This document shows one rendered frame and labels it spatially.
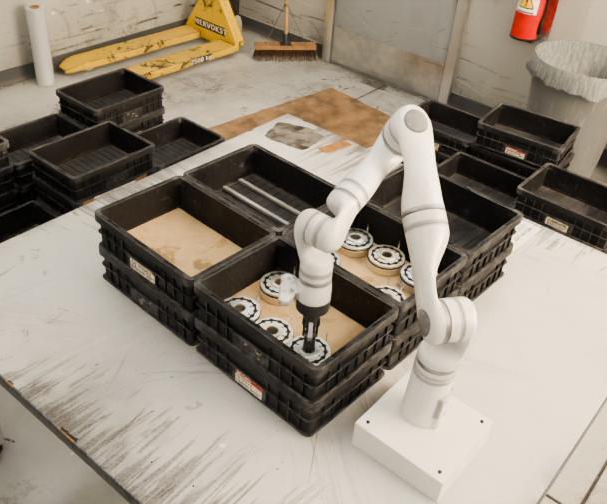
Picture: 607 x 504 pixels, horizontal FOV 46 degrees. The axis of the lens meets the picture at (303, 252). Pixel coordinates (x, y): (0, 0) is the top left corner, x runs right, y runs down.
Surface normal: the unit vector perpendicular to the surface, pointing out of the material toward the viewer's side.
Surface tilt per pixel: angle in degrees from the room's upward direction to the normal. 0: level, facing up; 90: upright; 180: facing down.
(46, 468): 0
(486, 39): 90
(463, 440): 2
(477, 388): 0
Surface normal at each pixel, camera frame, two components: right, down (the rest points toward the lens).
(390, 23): -0.64, 0.42
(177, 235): 0.07, -0.80
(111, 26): 0.76, 0.43
